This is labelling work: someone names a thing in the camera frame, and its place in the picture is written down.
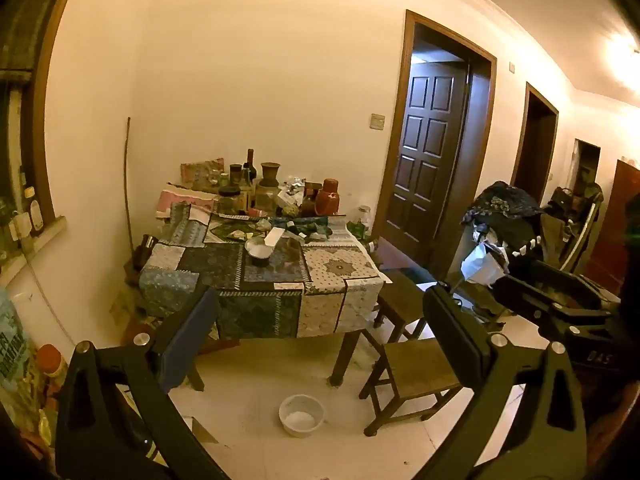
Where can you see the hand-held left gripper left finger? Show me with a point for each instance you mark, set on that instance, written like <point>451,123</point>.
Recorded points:
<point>192,332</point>

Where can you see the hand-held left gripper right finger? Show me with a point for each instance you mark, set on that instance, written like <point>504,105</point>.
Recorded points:
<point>452,322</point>

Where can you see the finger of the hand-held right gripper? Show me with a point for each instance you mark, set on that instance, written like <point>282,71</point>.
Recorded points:
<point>545,275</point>
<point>525,296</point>

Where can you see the clear plastic container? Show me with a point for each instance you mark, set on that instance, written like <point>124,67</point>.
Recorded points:
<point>289,255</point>

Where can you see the white rectangular box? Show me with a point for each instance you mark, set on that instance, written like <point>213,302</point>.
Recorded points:
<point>275,236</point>

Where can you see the wooden stool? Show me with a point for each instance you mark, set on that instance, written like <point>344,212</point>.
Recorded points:
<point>400,300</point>
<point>420,370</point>

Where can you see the dark door mat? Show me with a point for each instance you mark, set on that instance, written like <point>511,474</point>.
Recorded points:
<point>415,273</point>

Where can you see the dark bag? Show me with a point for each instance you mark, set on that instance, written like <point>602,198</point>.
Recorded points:
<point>570,201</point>

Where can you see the table with patchwork cloth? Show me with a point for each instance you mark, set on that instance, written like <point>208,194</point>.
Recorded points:
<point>260,290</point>

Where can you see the dark floral cloth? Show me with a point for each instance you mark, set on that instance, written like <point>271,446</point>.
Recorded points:
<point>500,205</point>

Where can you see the brown wooden door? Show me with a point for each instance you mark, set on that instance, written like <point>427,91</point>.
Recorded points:
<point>615,225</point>

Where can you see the white bowl with dark base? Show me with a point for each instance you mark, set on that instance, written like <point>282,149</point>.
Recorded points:
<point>258,250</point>

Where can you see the lying glass jar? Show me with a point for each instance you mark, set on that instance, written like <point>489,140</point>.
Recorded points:
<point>372,245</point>

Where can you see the green leafy vegetable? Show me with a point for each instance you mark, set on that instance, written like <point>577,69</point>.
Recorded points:
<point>357,230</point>

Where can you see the pink cloth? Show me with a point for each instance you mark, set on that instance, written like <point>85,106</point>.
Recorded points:
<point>172,201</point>

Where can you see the red and white tube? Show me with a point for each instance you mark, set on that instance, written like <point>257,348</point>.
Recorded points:
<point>256,213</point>

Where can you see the white plastic bowl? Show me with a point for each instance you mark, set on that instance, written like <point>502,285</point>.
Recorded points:
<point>300,416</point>

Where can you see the jar with dark lid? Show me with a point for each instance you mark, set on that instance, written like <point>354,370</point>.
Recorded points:
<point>230,201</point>

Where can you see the glass jar with metal lid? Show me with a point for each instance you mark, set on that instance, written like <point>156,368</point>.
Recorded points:
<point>364,216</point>

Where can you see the jar with orange cap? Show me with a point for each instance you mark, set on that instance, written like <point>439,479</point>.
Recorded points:
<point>50,362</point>

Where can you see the dark small bottle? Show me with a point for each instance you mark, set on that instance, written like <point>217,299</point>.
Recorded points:
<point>302,233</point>

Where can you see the scaly round fruit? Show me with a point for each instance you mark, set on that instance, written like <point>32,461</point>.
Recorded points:
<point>289,210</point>

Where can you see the floral fabric bag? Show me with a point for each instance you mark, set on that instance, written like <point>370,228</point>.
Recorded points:
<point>202,170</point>

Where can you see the dark wooden panel door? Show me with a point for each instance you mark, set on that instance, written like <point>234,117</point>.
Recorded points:
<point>425,160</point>

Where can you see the thin wooden stick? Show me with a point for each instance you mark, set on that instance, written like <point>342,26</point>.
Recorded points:
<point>125,175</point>

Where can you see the red thermos flask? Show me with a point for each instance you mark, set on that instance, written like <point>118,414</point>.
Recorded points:
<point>327,198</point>

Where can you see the dark wine bottle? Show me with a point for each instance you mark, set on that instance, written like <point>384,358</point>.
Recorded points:
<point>250,166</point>

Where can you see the brown ceramic vase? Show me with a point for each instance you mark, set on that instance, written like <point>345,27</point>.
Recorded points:
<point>270,172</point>

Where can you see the silver foil wrapper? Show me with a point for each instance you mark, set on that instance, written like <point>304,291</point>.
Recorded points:
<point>295,186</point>

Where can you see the large water jug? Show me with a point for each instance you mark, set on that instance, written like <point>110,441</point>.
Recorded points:
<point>12,345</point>

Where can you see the ceiling light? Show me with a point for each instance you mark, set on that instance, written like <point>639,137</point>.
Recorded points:
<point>625,55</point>

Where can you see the wooden door frame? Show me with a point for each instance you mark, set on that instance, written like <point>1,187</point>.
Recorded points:
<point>482,160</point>
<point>552,150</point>
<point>597,170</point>

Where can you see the wall light switch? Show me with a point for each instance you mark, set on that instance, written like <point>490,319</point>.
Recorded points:
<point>377,121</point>

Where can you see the wooden window frame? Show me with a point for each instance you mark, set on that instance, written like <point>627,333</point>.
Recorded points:
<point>42,125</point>

